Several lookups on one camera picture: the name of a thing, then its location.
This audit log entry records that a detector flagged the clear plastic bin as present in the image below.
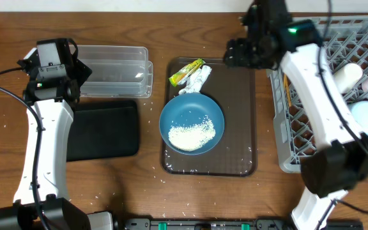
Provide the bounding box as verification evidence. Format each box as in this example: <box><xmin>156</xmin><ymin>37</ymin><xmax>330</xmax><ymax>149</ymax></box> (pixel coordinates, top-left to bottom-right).
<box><xmin>78</xmin><ymin>45</ymin><xmax>153</xmax><ymax>98</ymax></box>

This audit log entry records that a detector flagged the light blue bowl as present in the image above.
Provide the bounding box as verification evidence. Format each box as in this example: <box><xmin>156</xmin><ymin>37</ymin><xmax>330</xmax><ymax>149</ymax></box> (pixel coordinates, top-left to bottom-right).
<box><xmin>348</xmin><ymin>100</ymin><xmax>368</xmax><ymax>137</ymax></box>

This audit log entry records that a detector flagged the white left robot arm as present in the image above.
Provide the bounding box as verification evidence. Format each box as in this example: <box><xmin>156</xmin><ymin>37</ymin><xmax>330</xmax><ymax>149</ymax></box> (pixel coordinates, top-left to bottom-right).
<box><xmin>0</xmin><ymin>38</ymin><xmax>114</xmax><ymax>229</ymax></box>

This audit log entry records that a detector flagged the cream white cup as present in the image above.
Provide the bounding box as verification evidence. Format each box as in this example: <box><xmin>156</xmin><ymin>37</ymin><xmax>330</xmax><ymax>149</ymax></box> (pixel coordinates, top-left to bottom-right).
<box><xmin>333</xmin><ymin>63</ymin><xmax>363</xmax><ymax>94</ymax></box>

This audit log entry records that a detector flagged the dark blue plate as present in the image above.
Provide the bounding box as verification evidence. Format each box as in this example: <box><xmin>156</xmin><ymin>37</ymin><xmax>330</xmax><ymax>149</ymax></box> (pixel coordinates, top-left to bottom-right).
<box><xmin>159</xmin><ymin>93</ymin><xmax>225</xmax><ymax>155</ymax></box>

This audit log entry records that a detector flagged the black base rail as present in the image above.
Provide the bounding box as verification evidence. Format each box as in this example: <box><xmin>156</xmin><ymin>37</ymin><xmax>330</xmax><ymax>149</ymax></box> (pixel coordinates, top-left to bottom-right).
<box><xmin>119</xmin><ymin>218</ymin><xmax>364</xmax><ymax>230</ymax></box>

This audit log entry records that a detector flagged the grey dishwasher rack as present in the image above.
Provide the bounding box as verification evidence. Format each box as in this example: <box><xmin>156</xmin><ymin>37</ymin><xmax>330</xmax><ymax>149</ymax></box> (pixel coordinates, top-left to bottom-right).
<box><xmin>266</xmin><ymin>15</ymin><xmax>368</xmax><ymax>173</ymax></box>

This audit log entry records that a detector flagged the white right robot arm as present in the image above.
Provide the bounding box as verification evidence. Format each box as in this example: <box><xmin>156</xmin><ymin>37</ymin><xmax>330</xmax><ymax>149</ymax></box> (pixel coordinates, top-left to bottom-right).
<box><xmin>223</xmin><ymin>0</ymin><xmax>368</xmax><ymax>229</ymax></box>

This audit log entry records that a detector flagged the green yellow snack wrapper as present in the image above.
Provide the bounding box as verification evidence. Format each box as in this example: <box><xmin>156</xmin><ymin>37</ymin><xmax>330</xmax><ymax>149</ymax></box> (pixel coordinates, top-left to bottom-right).
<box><xmin>169</xmin><ymin>58</ymin><xmax>205</xmax><ymax>87</ymax></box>

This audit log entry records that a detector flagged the pile of white rice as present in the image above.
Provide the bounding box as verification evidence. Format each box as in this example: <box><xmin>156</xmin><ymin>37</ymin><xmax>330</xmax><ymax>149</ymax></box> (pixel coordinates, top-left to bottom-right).
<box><xmin>168</xmin><ymin>118</ymin><xmax>216</xmax><ymax>151</ymax></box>

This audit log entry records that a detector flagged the black tray bin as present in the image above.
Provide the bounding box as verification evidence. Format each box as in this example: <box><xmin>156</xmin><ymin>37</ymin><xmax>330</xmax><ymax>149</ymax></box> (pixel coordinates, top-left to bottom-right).
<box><xmin>66</xmin><ymin>100</ymin><xmax>140</xmax><ymax>162</ymax></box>

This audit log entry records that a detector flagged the brown serving tray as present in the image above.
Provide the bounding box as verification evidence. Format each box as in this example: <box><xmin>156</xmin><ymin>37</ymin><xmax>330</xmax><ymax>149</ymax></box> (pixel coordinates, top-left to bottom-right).
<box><xmin>161</xmin><ymin>58</ymin><xmax>257</xmax><ymax>177</ymax></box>

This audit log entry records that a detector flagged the white napkin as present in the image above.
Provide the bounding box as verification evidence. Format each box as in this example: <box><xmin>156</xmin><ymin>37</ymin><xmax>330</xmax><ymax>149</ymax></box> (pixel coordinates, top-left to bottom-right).
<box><xmin>178</xmin><ymin>65</ymin><xmax>212</xmax><ymax>95</ymax></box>

